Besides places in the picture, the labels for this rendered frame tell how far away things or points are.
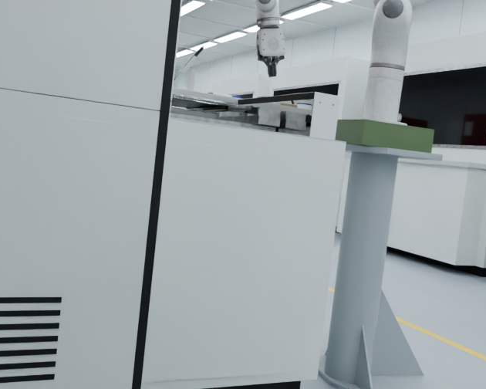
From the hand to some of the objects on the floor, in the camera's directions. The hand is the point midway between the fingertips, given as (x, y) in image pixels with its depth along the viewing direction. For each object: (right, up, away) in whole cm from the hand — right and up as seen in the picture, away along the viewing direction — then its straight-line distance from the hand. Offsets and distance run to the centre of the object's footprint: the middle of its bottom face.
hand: (271, 71), depth 213 cm
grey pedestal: (+36, -112, -4) cm, 118 cm away
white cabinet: (-36, -104, -3) cm, 110 cm away
